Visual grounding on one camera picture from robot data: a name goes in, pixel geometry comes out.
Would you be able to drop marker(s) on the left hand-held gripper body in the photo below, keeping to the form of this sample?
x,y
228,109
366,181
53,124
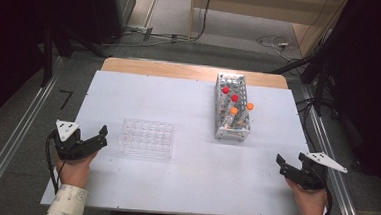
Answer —
x,y
69,148

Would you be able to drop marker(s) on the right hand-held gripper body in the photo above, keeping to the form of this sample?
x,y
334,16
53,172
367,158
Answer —
x,y
312,176

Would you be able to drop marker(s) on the white test tube rack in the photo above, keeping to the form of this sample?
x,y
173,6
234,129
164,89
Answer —
x,y
232,131

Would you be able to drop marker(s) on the orange capped clear tube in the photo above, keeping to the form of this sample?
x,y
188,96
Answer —
x,y
250,106
234,110

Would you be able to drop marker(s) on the red capped clear tube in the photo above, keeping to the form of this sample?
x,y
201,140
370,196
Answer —
x,y
225,90
234,97

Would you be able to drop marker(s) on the person's left hand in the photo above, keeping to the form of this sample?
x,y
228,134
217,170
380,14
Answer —
x,y
74,172

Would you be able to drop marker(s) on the person's right hand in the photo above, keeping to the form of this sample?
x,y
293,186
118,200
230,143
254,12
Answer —
x,y
309,201

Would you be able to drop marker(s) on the clear plastic well plate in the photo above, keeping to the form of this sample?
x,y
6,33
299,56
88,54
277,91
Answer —
x,y
146,138

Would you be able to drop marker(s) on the wooden table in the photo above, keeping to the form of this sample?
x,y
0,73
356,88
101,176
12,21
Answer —
x,y
167,69

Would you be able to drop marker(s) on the black metal stand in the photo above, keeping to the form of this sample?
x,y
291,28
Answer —
x,y
319,75
48,55

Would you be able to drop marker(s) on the white table cover board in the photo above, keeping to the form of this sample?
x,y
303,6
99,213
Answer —
x,y
187,180

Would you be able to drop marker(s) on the dark curtain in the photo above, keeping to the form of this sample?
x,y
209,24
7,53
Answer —
x,y
377,82
8,43

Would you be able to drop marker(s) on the black cabinet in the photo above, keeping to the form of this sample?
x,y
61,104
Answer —
x,y
112,9

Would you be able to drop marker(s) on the light wooden furniture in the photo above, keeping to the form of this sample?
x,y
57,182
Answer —
x,y
258,4

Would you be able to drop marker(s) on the metal floor rail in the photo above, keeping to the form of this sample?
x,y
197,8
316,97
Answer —
x,y
337,190
13,136

